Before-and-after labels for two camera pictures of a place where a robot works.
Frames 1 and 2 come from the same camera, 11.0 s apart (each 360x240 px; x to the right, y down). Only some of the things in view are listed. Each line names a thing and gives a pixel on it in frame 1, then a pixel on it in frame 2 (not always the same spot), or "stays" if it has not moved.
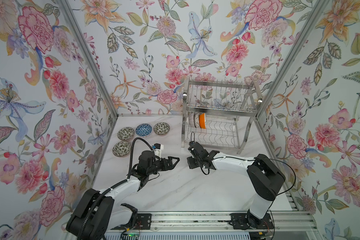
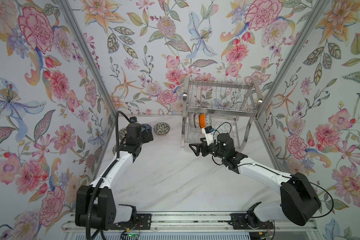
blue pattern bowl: (143, 130) stays
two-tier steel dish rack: (219, 114) stays
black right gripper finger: (191, 162) → (204, 146)
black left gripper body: (155, 167) → (144, 138)
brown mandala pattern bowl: (196, 119) stays
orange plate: (202, 120) stays
